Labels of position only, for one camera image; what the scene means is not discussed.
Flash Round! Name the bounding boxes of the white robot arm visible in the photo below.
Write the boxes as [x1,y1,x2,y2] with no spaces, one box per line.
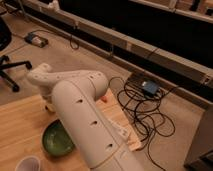
[27,63,145,171]

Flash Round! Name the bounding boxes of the green bowl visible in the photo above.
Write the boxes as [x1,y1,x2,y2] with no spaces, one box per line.
[42,119,75,157]

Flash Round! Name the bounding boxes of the small orange object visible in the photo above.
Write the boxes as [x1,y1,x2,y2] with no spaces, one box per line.
[101,96,108,103]

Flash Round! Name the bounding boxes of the power strip on floor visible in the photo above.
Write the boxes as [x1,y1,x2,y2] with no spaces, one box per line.
[24,33,48,48]

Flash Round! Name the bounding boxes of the black office chair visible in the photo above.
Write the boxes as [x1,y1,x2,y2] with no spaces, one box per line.
[0,17,32,92]

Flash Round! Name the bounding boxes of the blue power adapter box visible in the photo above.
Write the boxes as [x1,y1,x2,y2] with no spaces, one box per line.
[142,81,159,97]

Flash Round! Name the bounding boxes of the dark cabinet at right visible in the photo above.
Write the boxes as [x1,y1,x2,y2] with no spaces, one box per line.
[184,105,213,171]

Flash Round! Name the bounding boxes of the black floor cables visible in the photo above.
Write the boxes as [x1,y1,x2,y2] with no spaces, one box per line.
[109,75,181,171]

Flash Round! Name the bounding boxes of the long metal rail frame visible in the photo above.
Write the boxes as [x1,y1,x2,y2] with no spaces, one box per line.
[19,0,213,89]

